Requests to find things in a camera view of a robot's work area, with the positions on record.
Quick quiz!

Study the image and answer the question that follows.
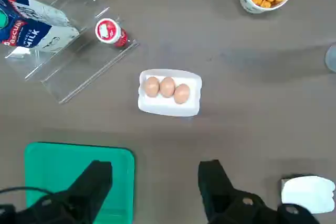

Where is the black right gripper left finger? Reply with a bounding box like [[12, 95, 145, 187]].
[[0, 159, 113, 224]]

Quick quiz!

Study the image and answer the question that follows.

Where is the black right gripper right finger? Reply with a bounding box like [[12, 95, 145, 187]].
[[198, 159, 320, 224]]

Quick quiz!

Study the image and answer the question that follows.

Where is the white paper snack box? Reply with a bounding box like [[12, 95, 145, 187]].
[[280, 174, 336, 215]]

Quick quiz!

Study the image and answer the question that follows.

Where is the brown egg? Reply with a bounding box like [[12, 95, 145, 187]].
[[159, 77, 176, 98], [173, 83, 191, 104], [144, 76, 160, 98]]

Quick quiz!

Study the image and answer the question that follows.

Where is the white paper egg box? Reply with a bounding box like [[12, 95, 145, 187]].
[[138, 68, 203, 118]]

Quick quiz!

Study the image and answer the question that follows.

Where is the green plastic tray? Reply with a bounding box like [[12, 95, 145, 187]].
[[24, 142, 136, 224]]

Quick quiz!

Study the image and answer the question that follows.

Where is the clear acrylic stepped shelf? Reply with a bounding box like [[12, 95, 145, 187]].
[[4, 0, 140, 104]]

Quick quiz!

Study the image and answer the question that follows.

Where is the small red white-capped bottle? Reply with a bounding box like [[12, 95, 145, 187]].
[[94, 18, 129, 48]]

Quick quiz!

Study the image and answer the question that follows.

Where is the blue white milk carton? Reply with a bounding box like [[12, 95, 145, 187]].
[[0, 0, 80, 52]]

